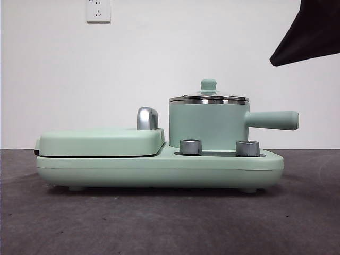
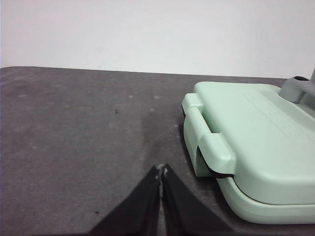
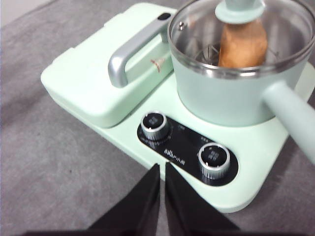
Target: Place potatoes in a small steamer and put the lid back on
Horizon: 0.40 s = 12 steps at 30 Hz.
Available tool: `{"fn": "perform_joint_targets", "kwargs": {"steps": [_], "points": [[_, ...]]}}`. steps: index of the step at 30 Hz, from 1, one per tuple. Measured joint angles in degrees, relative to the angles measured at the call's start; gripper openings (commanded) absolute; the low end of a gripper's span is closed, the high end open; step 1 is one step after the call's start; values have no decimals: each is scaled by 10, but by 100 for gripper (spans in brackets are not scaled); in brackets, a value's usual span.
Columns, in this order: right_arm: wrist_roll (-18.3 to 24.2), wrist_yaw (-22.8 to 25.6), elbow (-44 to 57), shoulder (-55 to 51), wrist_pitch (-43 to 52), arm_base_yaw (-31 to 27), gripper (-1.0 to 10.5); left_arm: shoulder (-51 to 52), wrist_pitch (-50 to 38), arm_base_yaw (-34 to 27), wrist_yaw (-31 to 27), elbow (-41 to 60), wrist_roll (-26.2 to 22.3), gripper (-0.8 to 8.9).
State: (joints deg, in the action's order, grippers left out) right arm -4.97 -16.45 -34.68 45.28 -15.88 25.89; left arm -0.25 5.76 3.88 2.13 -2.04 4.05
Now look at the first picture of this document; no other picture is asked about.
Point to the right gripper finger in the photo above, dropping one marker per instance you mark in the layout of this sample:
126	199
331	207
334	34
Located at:
310	34

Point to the glass lid with green knob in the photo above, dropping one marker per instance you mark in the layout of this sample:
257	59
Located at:
208	84

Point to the silver control knob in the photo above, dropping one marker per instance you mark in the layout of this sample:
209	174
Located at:
190	146
247	148

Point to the mint green breakfast machine base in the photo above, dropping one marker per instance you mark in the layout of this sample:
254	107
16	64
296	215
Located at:
159	170

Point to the mint green griddle cover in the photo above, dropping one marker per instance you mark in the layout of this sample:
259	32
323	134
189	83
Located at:
98	142

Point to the white wall socket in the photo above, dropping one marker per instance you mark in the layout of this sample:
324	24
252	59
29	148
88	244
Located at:
98	12

